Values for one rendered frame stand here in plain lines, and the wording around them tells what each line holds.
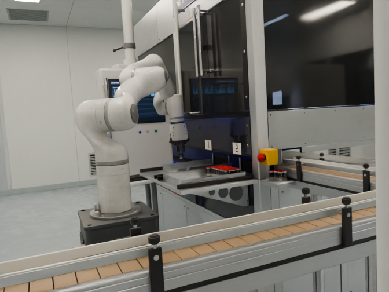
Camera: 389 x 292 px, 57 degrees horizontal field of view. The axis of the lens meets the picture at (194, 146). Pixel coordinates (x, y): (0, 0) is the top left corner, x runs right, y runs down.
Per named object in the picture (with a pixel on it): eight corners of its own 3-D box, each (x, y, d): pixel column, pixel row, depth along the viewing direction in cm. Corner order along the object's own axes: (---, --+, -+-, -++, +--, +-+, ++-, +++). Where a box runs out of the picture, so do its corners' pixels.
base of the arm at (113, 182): (93, 223, 121) (88, 169, 119) (87, 210, 138) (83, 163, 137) (147, 214, 128) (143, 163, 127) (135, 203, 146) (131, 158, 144)
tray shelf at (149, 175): (208, 165, 239) (208, 163, 239) (271, 181, 175) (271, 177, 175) (138, 174, 220) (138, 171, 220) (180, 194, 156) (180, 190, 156)
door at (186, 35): (182, 115, 256) (177, 31, 251) (211, 113, 213) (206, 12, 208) (182, 115, 256) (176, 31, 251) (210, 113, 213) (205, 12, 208)
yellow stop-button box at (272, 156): (272, 162, 171) (271, 147, 170) (281, 164, 164) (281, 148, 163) (259, 164, 168) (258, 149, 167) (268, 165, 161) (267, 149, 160)
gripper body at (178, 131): (183, 120, 211) (185, 139, 212) (167, 122, 208) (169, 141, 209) (187, 120, 204) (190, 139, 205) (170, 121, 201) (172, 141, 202)
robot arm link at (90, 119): (119, 165, 124) (114, 97, 122) (73, 166, 129) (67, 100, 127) (134, 160, 136) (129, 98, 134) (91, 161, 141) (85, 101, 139)
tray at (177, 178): (221, 172, 198) (220, 165, 198) (245, 179, 175) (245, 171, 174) (163, 179, 185) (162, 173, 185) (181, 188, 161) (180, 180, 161)
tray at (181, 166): (211, 164, 234) (211, 159, 234) (231, 168, 210) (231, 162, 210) (162, 170, 221) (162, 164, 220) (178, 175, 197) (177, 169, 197)
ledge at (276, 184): (283, 180, 176) (283, 176, 175) (301, 184, 164) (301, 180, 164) (260, 183, 170) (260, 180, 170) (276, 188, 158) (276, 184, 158)
